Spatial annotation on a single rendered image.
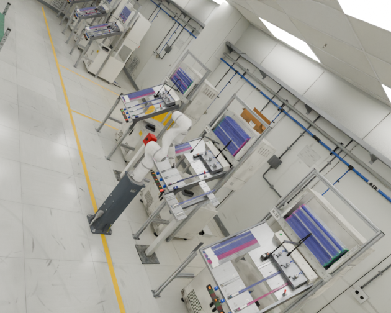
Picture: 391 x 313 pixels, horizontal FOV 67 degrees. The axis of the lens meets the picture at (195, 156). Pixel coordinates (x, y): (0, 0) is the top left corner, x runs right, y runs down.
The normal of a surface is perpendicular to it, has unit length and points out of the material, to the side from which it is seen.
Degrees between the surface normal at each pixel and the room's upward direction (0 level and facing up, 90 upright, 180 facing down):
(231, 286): 44
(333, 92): 90
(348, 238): 90
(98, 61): 90
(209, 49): 90
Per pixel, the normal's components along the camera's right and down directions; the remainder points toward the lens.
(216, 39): 0.42, 0.61
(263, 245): -0.03, -0.73
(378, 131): -0.67, -0.29
